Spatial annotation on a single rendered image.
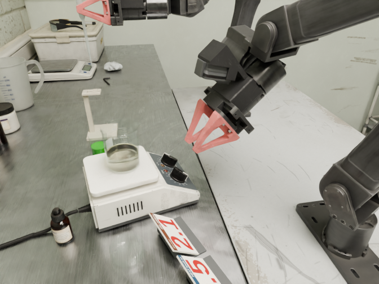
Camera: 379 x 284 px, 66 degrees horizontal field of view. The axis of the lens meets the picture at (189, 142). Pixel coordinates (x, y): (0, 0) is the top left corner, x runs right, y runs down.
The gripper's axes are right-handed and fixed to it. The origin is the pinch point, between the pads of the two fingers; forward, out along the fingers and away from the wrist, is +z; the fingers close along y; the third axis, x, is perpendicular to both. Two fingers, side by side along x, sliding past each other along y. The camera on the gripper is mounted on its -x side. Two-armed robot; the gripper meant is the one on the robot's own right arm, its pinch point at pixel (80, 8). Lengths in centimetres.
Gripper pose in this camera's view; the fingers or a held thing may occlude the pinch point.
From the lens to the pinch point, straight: 77.0
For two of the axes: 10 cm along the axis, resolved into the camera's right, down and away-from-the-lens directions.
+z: -9.8, 1.0, -1.5
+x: 0.1, 8.5, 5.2
